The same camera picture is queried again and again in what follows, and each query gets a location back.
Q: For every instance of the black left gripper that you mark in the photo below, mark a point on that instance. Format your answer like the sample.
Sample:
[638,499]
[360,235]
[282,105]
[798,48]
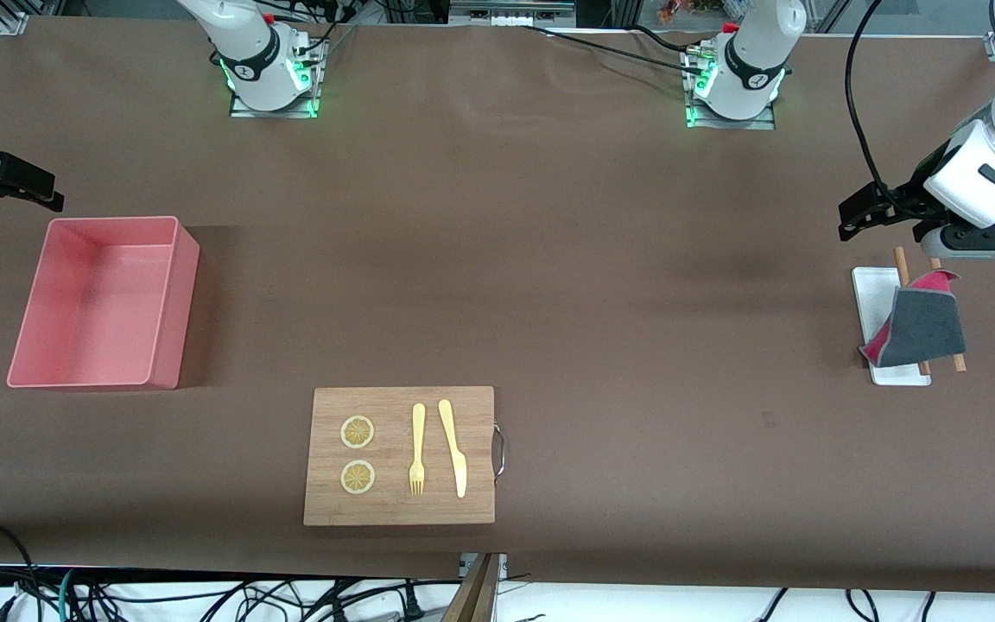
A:
[905,200]

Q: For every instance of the grey and red cloth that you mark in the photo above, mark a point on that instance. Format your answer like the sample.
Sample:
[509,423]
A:
[921,328]

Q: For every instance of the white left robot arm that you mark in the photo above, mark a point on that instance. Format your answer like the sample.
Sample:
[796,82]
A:
[990,173]

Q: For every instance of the white rectangular tray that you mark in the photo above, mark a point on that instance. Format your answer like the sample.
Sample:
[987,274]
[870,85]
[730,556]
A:
[873,298]

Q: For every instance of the pink plastic bin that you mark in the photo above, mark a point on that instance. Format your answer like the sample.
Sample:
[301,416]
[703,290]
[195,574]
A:
[83,345]

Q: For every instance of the brown table cover sheet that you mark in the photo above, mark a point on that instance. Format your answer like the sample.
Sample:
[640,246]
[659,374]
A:
[636,345]

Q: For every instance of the orange red small object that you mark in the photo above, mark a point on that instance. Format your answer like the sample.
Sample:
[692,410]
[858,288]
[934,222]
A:
[679,10]

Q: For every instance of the lemon slice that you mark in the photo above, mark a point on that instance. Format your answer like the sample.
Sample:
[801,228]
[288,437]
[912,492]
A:
[358,477]
[357,432]

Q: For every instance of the grey metal device box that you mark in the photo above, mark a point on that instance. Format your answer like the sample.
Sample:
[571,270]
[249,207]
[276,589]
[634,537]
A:
[510,13]

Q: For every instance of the yellow plastic fork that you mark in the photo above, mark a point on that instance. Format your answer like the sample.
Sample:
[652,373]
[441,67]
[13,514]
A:
[418,432]

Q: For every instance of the yellow plastic knife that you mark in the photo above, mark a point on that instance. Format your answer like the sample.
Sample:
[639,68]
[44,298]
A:
[454,449]

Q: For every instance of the wooden cutting board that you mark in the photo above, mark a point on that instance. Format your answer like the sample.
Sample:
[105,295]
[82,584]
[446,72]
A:
[394,510]

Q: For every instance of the small metal bracket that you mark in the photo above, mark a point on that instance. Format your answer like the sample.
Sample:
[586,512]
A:
[465,566]

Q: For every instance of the wooden post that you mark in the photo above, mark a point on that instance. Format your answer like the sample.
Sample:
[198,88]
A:
[476,600]

